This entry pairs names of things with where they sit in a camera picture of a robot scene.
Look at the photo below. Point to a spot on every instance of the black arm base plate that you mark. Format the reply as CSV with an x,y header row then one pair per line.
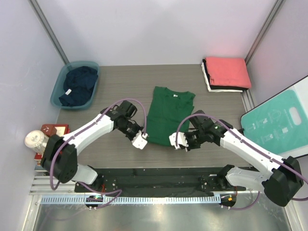
x,y
151,180

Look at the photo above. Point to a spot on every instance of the teal folding board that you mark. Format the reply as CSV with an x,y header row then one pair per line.
x,y
280,124

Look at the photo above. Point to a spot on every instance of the small dark red box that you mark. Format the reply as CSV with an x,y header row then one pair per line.
x,y
49,129

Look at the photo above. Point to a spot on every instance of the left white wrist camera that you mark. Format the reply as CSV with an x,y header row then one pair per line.
x,y
140,140

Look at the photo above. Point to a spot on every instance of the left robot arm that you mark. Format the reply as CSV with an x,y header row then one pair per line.
x,y
61,152

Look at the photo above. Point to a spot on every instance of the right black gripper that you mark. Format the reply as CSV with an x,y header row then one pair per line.
x,y
191,147

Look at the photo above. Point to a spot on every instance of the aluminium rail frame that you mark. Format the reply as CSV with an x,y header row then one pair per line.
x,y
41,185

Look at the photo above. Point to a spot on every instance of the blue plastic basket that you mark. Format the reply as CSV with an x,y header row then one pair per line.
x,y
58,87

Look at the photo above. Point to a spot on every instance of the clear plastic jar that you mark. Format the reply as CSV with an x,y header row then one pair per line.
x,y
37,141

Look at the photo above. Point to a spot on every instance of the folded red t shirt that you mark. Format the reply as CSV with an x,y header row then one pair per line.
x,y
228,72

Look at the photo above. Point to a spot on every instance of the navy blue t shirt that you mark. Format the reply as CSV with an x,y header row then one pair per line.
x,y
78,86

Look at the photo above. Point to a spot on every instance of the stack of red books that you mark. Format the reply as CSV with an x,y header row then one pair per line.
x,y
62,129

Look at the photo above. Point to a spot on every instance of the green t shirt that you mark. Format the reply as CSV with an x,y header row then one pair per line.
x,y
168,108

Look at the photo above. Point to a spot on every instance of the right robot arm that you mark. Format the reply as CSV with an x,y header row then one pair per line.
x,y
278,178

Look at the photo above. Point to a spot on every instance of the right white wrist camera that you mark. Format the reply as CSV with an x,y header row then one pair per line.
x,y
178,140

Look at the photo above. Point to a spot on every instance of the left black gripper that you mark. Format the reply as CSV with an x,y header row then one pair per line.
x,y
138,129

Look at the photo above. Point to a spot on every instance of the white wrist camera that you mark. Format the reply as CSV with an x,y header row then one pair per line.
x,y
140,140
178,140

